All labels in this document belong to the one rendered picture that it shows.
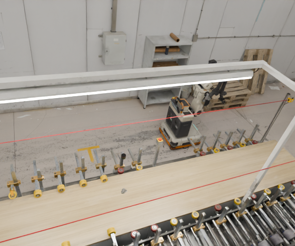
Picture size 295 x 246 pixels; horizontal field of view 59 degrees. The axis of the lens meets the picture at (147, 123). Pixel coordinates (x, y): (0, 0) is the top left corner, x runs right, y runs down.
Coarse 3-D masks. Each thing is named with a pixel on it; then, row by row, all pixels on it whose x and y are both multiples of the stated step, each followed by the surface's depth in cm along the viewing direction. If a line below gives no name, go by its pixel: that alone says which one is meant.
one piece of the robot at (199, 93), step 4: (196, 84) 467; (196, 88) 466; (200, 88) 457; (196, 92) 467; (200, 92) 455; (204, 92) 455; (208, 92) 454; (196, 96) 467; (200, 96) 458; (204, 96) 462; (196, 100) 478; (200, 100) 475; (192, 104) 493; (196, 104) 482; (200, 104) 479; (196, 108) 483; (200, 108) 483; (196, 112) 486; (200, 112) 490
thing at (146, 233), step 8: (288, 184) 376; (272, 192) 371; (232, 200) 333; (256, 200) 367; (208, 208) 321; (232, 208) 353; (184, 216) 308; (208, 216) 337; (160, 224) 297; (168, 224) 305; (184, 224) 323; (144, 232) 295; (152, 232) 303; (120, 240) 284; (128, 240) 292
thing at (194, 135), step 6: (168, 126) 515; (192, 126) 526; (162, 132) 524; (168, 132) 503; (192, 132) 511; (198, 132) 514; (174, 138) 490; (180, 138) 493; (186, 138) 496; (192, 138) 500; (198, 138) 507; (168, 144) 505; (174, 144) 491; (180, 144) 498; (186, 144) 504
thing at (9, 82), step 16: (208, 64) 248; (224, 64) 253; (240, 64) 258; (256, 64) 266; (0, 80) 181; (16, 80) 184; (32, 80) 187; (48, 80) 191; (64, 80) 196; (80, 80) 201; (96, 80) 206; (288, 80) 246; (288, 128) 252; (272, 160) 276; (256, 176) 300
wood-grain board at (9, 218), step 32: (192, 160) 365; (224, 160) 374; (256, 160) 383; (288, 160) 393; (64, 192) 297; (96, 192) 303; (128, 192) 309; (160, 192) 316; (192, 192) 322; (224, 192) 329; (256, 192) 339; (0, 224) 260; (32, 224) 264; (96, 224) 273; (128, 224) 278
